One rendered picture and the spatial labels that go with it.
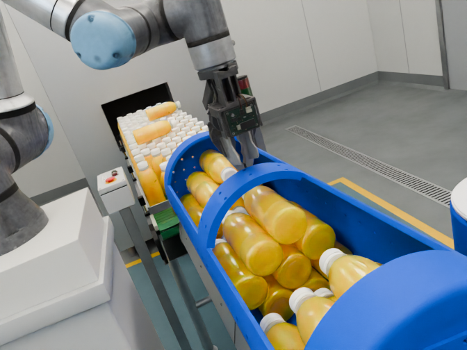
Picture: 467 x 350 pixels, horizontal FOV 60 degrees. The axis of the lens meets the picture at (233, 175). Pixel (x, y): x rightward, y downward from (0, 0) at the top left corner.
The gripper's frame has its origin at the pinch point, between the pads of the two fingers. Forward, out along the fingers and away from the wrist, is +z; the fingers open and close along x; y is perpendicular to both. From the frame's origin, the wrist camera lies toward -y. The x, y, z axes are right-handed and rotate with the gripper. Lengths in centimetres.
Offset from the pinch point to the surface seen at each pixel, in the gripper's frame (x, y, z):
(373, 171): 161, -198, 124
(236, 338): -13.2, 0.2, 36.9
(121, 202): -28, -68, 21
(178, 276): -19, -93, 74
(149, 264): -28, -76, 53
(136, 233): -28, -76, 38
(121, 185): -26, -68, 15
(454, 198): 37.8, 12.0, 19.5
